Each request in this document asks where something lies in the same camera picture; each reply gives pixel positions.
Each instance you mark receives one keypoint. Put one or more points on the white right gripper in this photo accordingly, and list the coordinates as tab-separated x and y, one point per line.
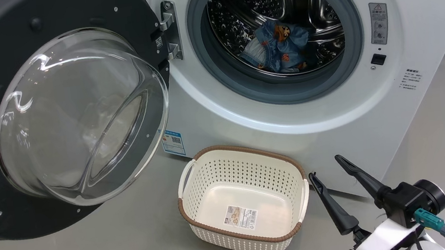
384	243

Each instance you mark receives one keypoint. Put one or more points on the blue garment with orange prints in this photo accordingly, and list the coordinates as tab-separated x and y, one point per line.
287	45

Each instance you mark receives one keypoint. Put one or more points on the white front-load washing machine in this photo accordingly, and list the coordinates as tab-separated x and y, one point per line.
334	127

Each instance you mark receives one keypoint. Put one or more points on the stainless steel washer drum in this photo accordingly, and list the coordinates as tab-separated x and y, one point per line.
233	11

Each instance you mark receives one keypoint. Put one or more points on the metal washing machine door hinge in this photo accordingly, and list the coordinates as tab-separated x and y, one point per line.
170	28

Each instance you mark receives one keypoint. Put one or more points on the white basket label sticker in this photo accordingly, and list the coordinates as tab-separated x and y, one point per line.
240	217

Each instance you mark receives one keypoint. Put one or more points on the cream basket with brown rim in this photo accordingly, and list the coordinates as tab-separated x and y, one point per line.
228	171

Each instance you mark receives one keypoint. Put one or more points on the grey warning sticker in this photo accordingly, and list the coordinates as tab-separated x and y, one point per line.
379	22

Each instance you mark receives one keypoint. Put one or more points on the blue energy label sticker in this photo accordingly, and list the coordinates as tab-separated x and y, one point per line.
173	143

